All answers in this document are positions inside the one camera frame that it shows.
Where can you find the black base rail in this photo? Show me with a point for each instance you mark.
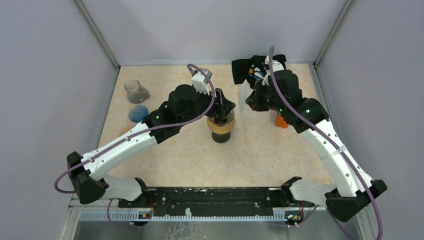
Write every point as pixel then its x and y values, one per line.
pixel 213 202

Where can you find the clear ribbed glass dripper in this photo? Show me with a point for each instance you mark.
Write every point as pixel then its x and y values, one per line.
pixel 215 121

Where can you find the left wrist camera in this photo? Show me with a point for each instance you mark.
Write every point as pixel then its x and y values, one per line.
pixel 200 83

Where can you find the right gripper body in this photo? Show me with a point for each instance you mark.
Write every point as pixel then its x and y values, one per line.
pixel 263 100

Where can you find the clear glass carafe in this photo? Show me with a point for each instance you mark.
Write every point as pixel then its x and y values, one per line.
pixel 135 92

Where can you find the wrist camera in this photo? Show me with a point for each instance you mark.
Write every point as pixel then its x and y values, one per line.
pixel 200 83
pixel 271 66

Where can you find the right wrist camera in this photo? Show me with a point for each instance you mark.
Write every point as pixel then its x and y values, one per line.
pixel 271 66

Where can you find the orange coffee filter pack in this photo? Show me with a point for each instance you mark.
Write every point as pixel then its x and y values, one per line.
pixel 280 122

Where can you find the white paper coffee filter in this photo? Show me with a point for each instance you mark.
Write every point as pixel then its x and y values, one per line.
pixel 242 95

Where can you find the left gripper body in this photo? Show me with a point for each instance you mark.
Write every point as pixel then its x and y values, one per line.
pixel 217 109

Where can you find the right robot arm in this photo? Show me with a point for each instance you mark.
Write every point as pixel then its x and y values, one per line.
pixel 348 195

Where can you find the blue glass dripper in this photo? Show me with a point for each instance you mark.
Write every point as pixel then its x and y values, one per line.
pixel 137 113

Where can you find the black printed cloth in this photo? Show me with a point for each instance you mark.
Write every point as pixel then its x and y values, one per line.
pixel 253 73

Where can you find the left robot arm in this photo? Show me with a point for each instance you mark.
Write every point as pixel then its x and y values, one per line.
pixel 89 172

